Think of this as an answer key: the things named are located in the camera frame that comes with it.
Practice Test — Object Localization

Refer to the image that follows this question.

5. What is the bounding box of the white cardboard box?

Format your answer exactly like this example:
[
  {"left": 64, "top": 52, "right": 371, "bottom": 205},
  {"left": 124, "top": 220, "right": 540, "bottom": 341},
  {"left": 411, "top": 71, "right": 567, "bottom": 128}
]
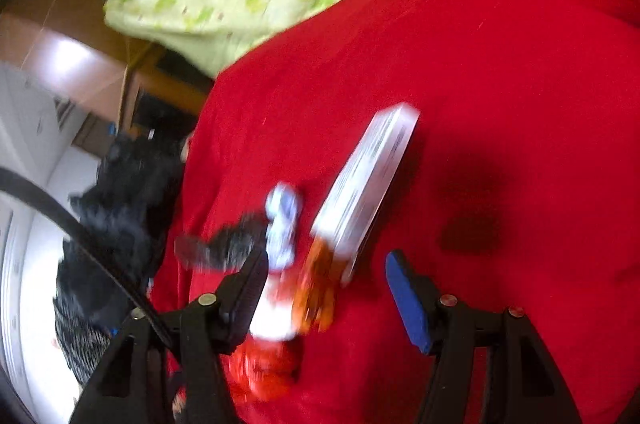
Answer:
[{"left": 310, "top": 102, "right": 421, "bottom": 287}]

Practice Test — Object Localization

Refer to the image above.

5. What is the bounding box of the red plastic bag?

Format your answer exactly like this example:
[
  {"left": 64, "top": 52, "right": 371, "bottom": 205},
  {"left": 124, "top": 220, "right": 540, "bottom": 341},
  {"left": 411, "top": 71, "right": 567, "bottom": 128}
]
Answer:
[{"left": 226, "top": 336, "right": 304, "bottom": 405}]

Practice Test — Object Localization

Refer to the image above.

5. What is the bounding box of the black cable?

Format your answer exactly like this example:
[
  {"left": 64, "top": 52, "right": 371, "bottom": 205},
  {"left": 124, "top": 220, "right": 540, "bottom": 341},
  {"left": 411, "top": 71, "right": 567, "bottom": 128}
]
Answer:
[{"left": 0, "top": 168, "right": 174, "bottom": 351}]

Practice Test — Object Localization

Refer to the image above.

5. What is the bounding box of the black plastic bag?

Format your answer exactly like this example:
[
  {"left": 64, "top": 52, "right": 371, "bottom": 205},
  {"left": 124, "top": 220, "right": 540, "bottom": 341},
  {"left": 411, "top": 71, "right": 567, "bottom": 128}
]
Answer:
[{"left": 175, "top": 213, "right": 267, "bottom": 275}]

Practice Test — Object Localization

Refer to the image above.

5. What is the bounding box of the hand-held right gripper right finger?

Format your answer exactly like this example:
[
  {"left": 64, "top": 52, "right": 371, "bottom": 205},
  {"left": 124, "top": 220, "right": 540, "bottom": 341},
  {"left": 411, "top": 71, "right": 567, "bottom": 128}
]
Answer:
[{"left": 385, "top": 249, "right": 583, "bottom": 424}]

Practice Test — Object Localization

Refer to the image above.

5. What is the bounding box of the white paper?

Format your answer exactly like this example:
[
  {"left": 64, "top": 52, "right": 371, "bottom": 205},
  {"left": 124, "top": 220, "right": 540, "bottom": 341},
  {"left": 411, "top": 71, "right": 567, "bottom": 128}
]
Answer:
[{"left": 248, "top": 269, "right": 302, "bottom": 341}]

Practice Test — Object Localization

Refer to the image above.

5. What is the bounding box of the orange foil wrapper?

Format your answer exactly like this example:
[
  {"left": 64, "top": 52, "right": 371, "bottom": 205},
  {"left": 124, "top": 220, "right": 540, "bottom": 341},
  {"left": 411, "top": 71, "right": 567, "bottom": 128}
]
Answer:
[{"left": 292, "top": 238, "right": 347, "bottom": 335}]

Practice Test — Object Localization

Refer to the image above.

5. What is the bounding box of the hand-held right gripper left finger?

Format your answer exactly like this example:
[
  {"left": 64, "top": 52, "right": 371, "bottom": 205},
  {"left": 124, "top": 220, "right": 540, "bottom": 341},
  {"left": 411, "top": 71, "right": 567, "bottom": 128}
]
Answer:
[{"left": 70, "top": 246, "right": 271, "bottom": 424}]

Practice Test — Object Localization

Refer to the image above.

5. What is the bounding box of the wooden cabinet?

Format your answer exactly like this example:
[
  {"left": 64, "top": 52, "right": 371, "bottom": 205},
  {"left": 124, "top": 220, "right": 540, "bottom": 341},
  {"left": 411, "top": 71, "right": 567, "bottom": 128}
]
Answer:
[{"left": 0, "top": 0, "right": 213, "bottom": 142}]

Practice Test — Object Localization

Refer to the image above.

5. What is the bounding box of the light blue face mask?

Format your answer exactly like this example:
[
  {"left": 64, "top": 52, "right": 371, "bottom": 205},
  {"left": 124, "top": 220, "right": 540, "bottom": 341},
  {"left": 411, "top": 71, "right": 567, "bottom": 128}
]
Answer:
[{"left": 264, "top": 184, "right": 303, "bottom": 271}]

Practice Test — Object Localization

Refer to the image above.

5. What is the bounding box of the dark patterned cloth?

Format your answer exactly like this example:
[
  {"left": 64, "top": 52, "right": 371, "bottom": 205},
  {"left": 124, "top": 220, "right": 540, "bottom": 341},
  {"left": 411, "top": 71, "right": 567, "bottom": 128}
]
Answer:
[{"left": 52, "top": 128, "right": 202, "bottom": 387}]

